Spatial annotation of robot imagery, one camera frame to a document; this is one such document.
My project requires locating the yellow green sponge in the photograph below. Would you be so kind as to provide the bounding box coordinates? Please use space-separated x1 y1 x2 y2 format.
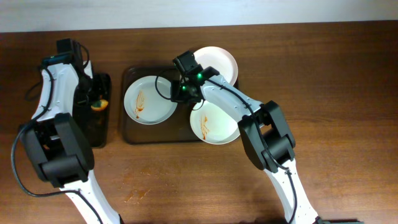
91 99 109 111

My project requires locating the white plate with sauce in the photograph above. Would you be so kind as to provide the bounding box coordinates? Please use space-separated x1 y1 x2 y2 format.
190 101 240 145

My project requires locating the pale grey plate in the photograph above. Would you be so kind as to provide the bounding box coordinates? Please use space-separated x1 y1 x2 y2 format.
123 76 177 125

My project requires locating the pink plate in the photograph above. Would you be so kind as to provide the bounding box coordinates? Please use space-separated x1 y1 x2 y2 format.
193 46 238 85

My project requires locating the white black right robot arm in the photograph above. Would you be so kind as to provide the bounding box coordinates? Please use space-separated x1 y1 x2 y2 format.
171 65 320 224

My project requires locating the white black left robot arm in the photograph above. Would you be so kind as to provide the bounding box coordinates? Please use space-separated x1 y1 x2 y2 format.
15 53 122 223

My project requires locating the black water tray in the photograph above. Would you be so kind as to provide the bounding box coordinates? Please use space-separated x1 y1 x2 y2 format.
72 73 111 147

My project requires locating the brown plastic tray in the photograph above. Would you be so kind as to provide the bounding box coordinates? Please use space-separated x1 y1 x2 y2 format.
119 66 201 144

